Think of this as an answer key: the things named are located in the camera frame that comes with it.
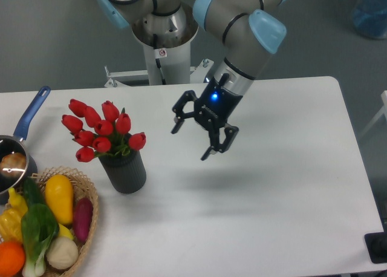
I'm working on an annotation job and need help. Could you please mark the yellow banana piece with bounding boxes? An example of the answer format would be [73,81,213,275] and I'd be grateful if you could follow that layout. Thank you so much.
[58,224,74,240]

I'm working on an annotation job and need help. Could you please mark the blue translucent container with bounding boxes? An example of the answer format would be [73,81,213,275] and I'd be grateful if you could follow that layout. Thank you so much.
[351,0,386,39]

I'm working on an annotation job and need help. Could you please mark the beige garlic bulb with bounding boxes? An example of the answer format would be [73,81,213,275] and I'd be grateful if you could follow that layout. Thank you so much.
[46,236,79,270]

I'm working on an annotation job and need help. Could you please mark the black device at table edge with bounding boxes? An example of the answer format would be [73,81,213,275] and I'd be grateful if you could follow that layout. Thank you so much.
[364,232,386,264]

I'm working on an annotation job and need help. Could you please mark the bread roll in pan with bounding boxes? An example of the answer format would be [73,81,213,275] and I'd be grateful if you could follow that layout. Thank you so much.
[1,152,27,178]

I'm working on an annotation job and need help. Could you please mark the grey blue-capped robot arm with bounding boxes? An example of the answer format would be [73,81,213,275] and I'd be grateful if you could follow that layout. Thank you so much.
[97,0,287,154]

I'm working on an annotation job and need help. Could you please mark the blue-handled saucepan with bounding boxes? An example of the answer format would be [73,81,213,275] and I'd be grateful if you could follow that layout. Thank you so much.
[1,86,51,205]

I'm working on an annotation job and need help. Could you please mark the dark green cucumber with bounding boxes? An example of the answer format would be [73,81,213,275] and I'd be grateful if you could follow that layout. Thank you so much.
[22,178,45,207]

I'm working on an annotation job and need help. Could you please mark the white chair frame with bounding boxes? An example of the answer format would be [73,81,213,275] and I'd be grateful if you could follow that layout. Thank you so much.
[359,90,386,139]

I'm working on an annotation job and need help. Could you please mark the woven wicker basket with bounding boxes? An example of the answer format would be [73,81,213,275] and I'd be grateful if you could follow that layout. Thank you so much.
[32,166,99,276]

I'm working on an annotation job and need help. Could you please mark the purple eggplant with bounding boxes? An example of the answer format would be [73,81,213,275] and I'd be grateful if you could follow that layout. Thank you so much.
[73,197,93,243]

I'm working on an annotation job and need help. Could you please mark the yellow bell pepper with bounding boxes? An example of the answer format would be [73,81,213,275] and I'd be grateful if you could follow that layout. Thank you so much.
[1,187,28,243]

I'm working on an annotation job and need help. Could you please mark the dark grey ribbed vase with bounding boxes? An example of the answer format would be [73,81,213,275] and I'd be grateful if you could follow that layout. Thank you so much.
[99,151,146,194]

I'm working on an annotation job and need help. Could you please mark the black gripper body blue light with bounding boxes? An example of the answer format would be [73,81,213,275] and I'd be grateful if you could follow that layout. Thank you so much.
[193,76,242,131]

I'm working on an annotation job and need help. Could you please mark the yellow squash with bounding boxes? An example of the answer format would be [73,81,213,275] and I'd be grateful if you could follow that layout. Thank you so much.
[45,174,74,226]

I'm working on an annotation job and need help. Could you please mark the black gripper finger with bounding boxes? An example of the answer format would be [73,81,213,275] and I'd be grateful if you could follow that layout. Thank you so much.
[171,90,197,134]
[201,124,239,161]

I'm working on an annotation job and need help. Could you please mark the orange fruit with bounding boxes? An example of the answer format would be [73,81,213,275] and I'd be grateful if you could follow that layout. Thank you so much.
[1,241,25,276]

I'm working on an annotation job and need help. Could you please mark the red tulip bouquet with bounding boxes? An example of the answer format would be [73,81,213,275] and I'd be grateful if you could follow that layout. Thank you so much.
[62,99,146,163]

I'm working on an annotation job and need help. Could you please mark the green bok choy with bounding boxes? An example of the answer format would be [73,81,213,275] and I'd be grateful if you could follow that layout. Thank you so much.
[21,203,59,276]

